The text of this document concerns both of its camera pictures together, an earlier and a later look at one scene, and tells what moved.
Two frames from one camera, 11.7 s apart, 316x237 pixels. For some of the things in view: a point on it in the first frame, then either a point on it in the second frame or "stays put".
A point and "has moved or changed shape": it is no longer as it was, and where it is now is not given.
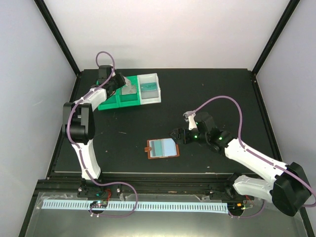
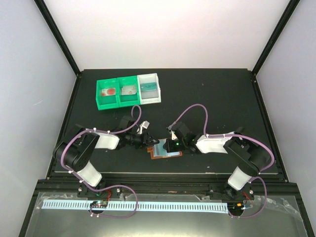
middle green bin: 131,99 stays put
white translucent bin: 149,97 stays put
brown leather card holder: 162,147 has moved or changed shape
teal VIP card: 148,86 stays put
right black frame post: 277,31 stays put
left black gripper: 122,81 → 145,140
